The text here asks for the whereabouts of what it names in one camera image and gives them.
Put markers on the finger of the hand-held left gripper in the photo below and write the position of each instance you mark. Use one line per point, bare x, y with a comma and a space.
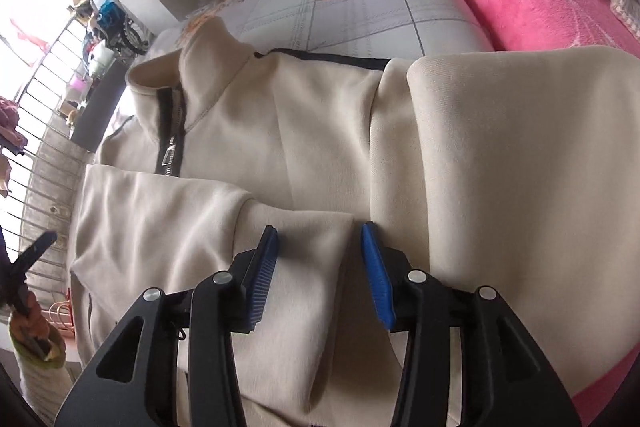
31, 253

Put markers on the metal window railing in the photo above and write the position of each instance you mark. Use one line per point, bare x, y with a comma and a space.
45, 117

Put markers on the person's left hand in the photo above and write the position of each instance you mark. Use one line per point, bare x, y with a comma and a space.
31, 311

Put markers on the cream zip jacket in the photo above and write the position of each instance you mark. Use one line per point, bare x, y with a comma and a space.
300, 142

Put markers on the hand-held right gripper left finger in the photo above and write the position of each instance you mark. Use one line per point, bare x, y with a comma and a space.
264, 259

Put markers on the bicycle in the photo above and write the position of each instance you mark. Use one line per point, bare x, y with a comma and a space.
127, 34

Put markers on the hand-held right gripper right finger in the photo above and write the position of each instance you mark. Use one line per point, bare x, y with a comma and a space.
374, 267

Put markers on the person's left forearm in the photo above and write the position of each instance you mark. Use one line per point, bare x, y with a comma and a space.
37, 382

